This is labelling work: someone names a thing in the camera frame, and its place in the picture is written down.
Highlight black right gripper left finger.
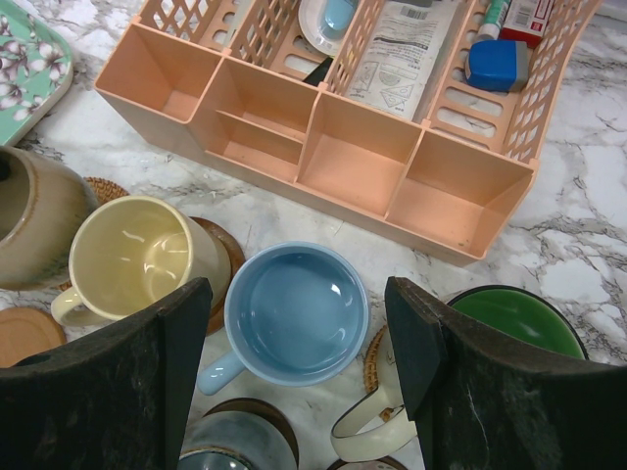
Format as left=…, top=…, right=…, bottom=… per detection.
left=1, top=278, right=213, bottom=469

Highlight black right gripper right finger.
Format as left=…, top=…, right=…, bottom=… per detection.
left=385, top=277, right=626, bottom=469

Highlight green floral mug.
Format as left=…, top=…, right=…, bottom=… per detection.
left=331, top=277, right=590, bottom=469

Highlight pink red mug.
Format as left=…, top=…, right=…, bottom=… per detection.
left=327, top=456, right=408, bottom=470

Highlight dark grey mug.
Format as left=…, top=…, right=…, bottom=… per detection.
left=177, top=411, right=297, bottom=469

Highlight light orange wooden coaster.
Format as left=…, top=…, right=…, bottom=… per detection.
left=0, top=307, right=67, bottom=368

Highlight pale yellow mug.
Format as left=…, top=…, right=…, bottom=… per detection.
left=51, top=196, right=218, bottom=326

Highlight grooved brown wooden coaster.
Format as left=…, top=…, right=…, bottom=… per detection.
left=191, top=216, right=245, bottom=336

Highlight light blue mug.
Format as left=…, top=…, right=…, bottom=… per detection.
left=197, top=242, right=370, bottom=396

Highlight beige ceramic mug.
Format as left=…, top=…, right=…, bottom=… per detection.
left=1, top=146, right=99, bottom=291

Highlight peach plastic desk organizer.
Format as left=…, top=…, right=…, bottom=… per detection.
left=95, top=1, right=599, bottom=265

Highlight blue grey eraser block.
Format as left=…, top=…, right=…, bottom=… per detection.
left=464, top=39, right=529, bottom=92

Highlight white printed package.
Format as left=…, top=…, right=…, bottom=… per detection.
left=344, top=1, right=467, bottom=120

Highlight green floral tray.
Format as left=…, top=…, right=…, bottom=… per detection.
left=1, top=1, right=73, bottom=146

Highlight yellow black highlighter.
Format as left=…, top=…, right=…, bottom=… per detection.
left=303, top=57, right=333, bottom=87

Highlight green white glue stick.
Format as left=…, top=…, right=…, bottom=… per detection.
left=475, top=0, right=511, bottom=42

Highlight red white small box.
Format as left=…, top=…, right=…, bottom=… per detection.
left=499, top=0, right=555, bottom=49

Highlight blue correction tape package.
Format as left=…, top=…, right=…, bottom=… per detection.
left=298, top=0, right=359, bottom=56

